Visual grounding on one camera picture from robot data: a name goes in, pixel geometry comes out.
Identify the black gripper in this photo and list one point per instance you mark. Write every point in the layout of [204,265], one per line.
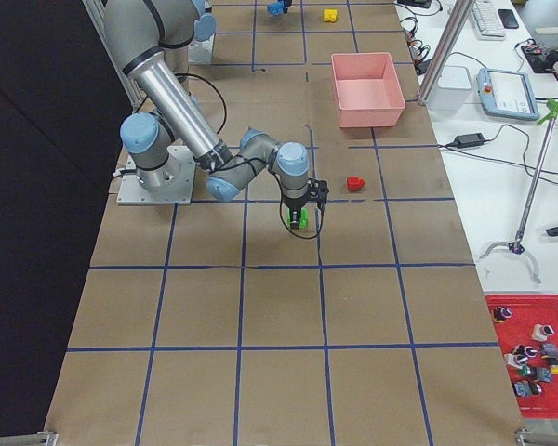
[296,203]
[284,4]

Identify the green block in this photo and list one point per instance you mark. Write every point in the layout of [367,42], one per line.
[297,219]

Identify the blue block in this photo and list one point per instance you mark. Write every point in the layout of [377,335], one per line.
[277,8]

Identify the red block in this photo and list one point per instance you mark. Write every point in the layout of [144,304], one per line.
[354,184]

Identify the pink plastic box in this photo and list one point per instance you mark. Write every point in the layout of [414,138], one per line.
[367,90]

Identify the white square box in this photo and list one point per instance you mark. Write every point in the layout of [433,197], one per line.
[451,90]

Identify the yellow block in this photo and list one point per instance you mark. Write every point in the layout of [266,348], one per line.
[330,15]

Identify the black power adapter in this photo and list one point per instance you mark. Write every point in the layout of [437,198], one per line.
[469,140]

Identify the white keyboard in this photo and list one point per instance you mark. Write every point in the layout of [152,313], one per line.
[485,21]

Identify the black smartphone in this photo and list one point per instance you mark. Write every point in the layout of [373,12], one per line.
[508,19]

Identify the reacher grabber tool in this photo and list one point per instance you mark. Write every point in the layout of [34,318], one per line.
[515,245]

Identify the teach pendant tablet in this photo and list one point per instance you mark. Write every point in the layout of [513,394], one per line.
[507,94]

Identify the red parts tray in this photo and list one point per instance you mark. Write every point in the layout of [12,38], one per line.
[527,331]

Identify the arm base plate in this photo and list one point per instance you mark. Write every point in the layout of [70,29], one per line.
[201,53]
[170,184]

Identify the aluminium frame post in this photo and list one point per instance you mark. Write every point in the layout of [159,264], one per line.
[458,16]

